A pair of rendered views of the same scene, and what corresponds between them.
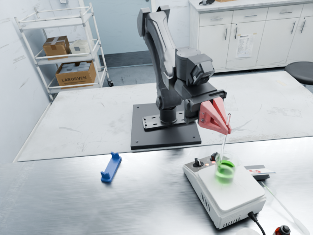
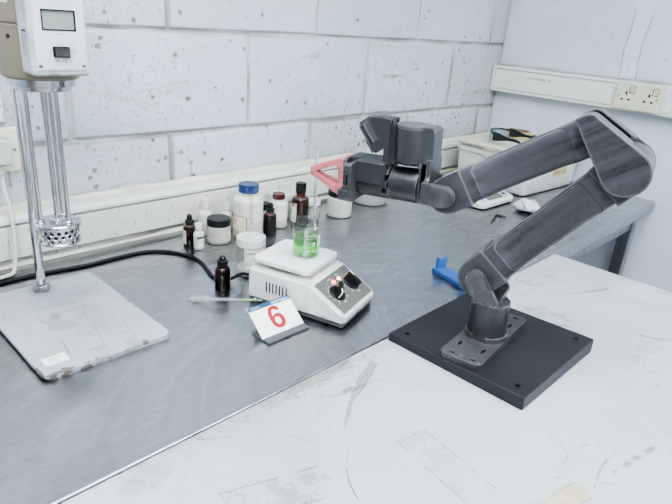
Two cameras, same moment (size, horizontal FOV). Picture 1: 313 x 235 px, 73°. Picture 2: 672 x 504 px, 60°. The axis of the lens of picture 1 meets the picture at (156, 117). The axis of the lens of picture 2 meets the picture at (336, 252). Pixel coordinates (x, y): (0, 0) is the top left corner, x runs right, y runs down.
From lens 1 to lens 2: 133 cm
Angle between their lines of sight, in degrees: 105
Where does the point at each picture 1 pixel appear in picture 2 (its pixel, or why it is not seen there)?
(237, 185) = (286, 253)
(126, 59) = not seen: outside the picture
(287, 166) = (230, 356)
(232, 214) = not seen: hidden behind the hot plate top
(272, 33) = not seen: outside the picture
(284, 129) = (255, 428)
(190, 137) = (411, 330)
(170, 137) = (438, 318)
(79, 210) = (422, 251)
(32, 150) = (565, 263)
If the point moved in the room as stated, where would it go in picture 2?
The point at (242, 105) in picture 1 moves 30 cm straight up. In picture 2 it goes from (402, 466) to (436, 237)
